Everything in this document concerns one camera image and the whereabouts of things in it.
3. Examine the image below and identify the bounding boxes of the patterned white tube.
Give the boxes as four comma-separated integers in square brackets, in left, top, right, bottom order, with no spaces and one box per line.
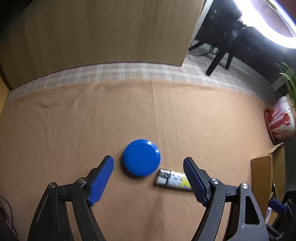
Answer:
[155,169,193,191]

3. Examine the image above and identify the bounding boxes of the white red flower pot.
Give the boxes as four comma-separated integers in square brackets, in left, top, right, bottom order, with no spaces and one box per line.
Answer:
[268,94,296,139]

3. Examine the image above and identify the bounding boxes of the blue round lid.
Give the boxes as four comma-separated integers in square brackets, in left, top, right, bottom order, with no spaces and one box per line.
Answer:
[122,139,161,178]

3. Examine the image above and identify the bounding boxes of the green spider plant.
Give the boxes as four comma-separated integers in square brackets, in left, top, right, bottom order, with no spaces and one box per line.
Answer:
[276,62,296,109]

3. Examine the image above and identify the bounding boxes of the large wooden board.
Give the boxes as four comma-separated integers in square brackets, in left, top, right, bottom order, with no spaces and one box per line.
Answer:
[0,0,206,90]

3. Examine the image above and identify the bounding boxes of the cardboard box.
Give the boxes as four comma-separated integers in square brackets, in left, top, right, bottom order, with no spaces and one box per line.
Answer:
[251,142,287,223]

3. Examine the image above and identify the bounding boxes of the black tripod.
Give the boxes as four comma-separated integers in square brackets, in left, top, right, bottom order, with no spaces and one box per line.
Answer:
[188,21,245,77]

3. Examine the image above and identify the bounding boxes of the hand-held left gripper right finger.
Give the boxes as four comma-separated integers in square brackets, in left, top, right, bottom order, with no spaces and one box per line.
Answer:
[183,157,270,241]

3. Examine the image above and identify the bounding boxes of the checkered cloth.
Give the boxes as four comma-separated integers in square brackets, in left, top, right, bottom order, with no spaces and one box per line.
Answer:
[9,50,278,100]

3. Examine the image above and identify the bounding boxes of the pine plank panel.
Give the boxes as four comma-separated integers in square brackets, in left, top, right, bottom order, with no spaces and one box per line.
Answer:
[0,70,11,116]

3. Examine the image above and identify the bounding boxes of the white ring light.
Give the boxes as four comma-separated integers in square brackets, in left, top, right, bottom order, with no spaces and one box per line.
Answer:
[233,0,296,49]

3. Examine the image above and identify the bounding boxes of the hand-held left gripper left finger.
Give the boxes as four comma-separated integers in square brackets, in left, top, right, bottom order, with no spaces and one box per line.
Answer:
[28,155,115,241]

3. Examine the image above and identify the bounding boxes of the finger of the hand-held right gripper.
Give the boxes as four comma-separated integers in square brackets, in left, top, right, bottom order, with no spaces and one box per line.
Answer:
[268,199,288,215]

